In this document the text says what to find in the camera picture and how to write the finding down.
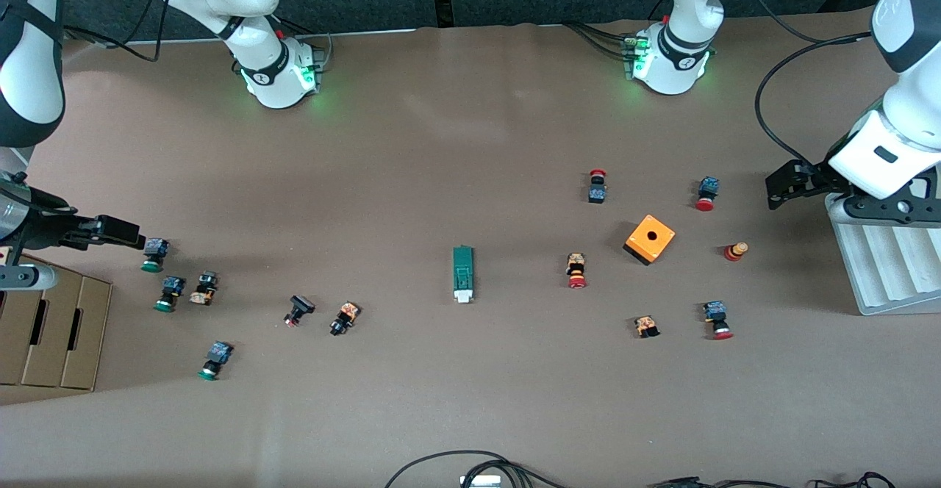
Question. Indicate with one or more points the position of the small white device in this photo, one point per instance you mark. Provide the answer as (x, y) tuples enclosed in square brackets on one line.
[(479, 481)]

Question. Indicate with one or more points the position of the brown cardboard divider box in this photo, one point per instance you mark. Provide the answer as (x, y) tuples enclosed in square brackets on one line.
[(81, 326)]

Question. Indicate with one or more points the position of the red yellow button head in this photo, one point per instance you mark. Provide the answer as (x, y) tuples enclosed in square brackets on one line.
[(735, 251)]

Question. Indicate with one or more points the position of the orange button enclosure box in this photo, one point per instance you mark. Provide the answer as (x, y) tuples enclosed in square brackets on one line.
[(650, 237)]

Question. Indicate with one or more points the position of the black pushbutton orange contact block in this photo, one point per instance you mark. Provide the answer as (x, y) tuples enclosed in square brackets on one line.
[(345, 316)]

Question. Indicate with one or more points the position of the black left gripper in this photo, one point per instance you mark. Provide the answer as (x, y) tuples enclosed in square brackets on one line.
[(814, 176)]

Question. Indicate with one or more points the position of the red pushbutton blue contact block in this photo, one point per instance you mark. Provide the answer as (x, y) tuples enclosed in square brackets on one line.
[(597, 191), (715, 313)]

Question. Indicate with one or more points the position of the grey ridged plastic tray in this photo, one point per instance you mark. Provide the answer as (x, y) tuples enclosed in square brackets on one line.
[(897, 267)]

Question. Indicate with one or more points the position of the red mushroom button blue block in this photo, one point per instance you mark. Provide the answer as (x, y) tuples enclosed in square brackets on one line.
[(708, 188)]

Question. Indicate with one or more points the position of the green load switch white lever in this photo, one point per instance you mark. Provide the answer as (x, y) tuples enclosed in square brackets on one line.
[(463, 271)]

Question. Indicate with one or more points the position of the brown table cover sheet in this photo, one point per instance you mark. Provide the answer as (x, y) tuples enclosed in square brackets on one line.
[(470, 385)]

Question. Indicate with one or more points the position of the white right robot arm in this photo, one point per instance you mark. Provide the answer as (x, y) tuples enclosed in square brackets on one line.
[(272, 69)]

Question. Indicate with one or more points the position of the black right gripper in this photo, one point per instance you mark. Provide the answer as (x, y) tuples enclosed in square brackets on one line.
[(45, 225)]

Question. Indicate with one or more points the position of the black selector switch orange block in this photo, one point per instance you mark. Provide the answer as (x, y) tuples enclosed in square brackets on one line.
[(206, 286)]

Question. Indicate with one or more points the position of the black square indicator button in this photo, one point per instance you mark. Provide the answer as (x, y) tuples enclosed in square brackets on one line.
[(300, 306)]

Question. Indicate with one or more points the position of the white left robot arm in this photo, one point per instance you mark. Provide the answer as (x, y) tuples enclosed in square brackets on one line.
[(676, 62)]

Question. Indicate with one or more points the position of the red emergency button orange block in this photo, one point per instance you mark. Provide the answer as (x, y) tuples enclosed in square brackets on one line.
[(576, 266)]

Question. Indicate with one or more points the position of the green pushbutton blue contact block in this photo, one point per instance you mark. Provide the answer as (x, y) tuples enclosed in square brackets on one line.
[(217, 356), (172, 287), (154, 249)]

